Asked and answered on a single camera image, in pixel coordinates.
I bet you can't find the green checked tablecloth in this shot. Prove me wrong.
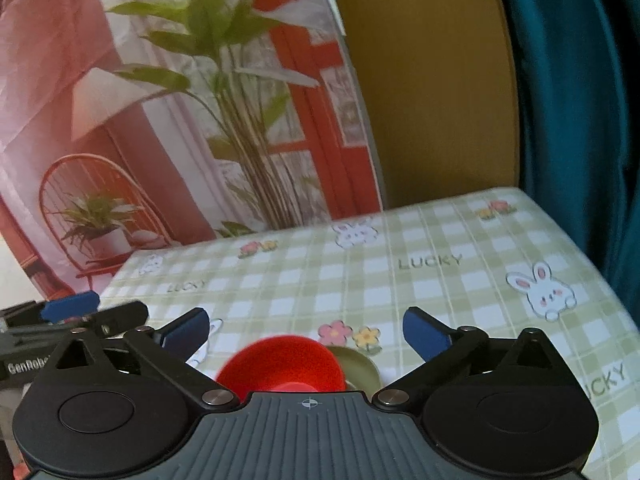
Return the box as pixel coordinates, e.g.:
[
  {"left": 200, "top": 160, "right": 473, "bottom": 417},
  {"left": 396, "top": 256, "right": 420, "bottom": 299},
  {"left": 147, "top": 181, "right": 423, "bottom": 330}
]
[{"left": 97, "top": 187, "right": 640, "bottom": 480}]

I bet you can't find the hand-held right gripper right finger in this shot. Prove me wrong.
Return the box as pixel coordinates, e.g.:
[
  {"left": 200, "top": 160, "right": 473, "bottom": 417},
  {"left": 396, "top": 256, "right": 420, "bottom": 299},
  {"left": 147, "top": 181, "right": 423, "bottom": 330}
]
[{"left": 371, "top": 306, "right": 587, "bottom": 411}]

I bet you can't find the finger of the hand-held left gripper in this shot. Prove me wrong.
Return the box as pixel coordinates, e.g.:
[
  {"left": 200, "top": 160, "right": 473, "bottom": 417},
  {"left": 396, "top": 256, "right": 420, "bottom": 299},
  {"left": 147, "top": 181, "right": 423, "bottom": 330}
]
[
  {"left": 39, "top": 291, "right": 101, "bottom": 325},
  {"left": 70, "top": 301, "right": 150, "bottom": 337}
]

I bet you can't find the red bowl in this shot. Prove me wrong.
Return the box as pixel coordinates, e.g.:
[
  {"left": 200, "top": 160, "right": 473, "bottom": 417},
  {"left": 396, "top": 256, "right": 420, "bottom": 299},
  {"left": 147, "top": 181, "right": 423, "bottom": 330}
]
[{"left": 215, "top": 336, "right": 347, "bottom": 402}]

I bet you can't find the green square plate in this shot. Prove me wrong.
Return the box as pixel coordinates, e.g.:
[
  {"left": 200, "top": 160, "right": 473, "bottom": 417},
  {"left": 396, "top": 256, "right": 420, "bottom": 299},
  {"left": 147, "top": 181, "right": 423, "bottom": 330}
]
[{"left": 326, "top": 344, "right": 385, "bottom": 395}]

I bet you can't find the printed wall backdrop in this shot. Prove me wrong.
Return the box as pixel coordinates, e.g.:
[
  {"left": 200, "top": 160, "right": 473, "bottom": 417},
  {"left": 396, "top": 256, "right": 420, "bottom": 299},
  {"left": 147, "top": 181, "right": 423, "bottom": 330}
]
[{"left": 0, "top": 0, "right": 387, "bottom": 307}]

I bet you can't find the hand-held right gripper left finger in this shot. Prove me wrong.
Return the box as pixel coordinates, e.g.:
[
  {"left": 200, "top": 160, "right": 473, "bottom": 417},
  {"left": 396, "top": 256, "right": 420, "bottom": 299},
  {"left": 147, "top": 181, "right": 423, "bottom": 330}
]
[{"left": 47, "top": 307, "right": 242, "bottom": 411}]

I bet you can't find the teal curtain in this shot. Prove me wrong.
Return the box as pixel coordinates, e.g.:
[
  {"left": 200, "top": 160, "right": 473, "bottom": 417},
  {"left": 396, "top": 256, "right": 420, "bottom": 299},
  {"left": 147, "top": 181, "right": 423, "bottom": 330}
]
[{"left": 492, "top": 0, "right": 640, "bottom": 333}]

